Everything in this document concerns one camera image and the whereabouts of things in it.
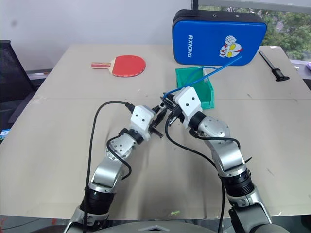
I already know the red table tennis paddle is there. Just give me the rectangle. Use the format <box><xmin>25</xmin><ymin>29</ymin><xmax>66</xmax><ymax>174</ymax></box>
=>
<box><xmin>91</xmin><ymin>55</ymin><xmax>147</xmax><ymax>78</ymax></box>

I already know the blue cable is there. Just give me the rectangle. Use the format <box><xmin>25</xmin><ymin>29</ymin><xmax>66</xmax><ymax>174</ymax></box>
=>
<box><xmin>162</xmin><ymin>55</ymin><xmax>244</xmax><ymax>99</ymax></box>

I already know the blue zippered case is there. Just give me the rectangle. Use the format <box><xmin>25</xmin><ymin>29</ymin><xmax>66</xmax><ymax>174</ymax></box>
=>
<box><xmin>172</xmin><ymin>9</ymin><xmax>268</xmax><ymax>67</ymax></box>

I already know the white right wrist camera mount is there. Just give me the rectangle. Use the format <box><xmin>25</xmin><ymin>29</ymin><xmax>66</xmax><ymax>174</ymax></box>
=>
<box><xmin>175</xmin><ymin>86</ymin><xmax>203</xmax><ymax>129</ymax></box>

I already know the grey robot torso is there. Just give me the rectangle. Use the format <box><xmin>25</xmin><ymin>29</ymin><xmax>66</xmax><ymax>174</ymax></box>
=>
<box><xmin>97</xmin><ymin>220</ymin><xmax>221</xmax><ymax>233</ymax></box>

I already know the black caliper tool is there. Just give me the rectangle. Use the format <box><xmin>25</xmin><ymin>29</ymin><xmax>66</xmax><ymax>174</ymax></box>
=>
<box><xmin>258</xmin><ymin>50</ymin><xmax>291</xmax><ymax>82</ymax></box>

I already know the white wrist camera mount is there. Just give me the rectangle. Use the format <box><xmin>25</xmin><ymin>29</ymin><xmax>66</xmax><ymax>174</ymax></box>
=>
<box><xmin>129</xmin><ymin>104</ymin><xmax>156</xmax><ymax>142</ymax></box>
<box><xmin>175</xmin><ymin>86</ymin><xmax>203</xmax><ymax>129</ymax></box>

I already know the black mesh office chair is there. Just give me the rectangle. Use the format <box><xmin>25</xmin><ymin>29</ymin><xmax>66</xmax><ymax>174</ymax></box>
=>
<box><xmin>0</xmin><ymin>40</ymin><xmax>37</xmax><ymax>130</ymax></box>

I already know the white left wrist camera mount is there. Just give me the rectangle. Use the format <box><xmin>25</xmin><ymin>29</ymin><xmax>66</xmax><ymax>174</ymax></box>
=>
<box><xmin>129</xmin><ymin>104</ymin><xmax>156</xmax><ymax>142</ymax></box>

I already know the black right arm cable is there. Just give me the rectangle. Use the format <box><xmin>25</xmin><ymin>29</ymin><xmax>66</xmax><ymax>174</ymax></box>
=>
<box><xmin>165</xmin><ymin>114</ymin><xmax>242</xmax><ymax>233</ymax></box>

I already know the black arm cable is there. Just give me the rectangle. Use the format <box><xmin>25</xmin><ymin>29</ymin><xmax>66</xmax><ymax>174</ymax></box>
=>
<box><xmin>165</xmin><ymin>114</ymin><xmax>242</xmax><ymax>233</ymax></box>
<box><xmin>82</xmin><ymin>101</ymin><xmax>136</xmax><ymax>233</ymax></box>

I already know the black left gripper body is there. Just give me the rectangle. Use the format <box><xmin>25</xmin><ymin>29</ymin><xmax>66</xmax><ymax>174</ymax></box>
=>
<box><xmin>149</xmin><ymin>109</ymin><xmax>169</xmax><ymax>140</ymax></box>

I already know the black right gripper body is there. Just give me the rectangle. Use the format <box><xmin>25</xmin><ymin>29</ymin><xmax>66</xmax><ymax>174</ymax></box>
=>
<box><xmin>167</xmin><ymin>96</ymin><xmax>186</xmax><ymax>126</ymax></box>

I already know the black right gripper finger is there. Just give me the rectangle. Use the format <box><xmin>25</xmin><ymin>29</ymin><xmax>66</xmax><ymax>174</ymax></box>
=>
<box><xmin>159</xmin><ymin>96</ymin><xmax>174</xmax><ymax>108</ymax></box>
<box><xmin>165</xmin><ymin>106</ymin><xmax>179</xmax><ymax>118</ymax></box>

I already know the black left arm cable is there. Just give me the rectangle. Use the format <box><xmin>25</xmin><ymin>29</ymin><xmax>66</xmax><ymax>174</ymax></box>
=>
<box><xmin>82</xmin><ymin>101</ymin><xmax>136</xmax><ymax>233</ymax></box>

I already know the green plastic bin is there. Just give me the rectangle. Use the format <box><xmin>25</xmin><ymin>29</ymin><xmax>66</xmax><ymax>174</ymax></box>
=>
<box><xmin>175</xmin><ymin>66</ymin><xmax>216</xmax><ymax>110</ymax></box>

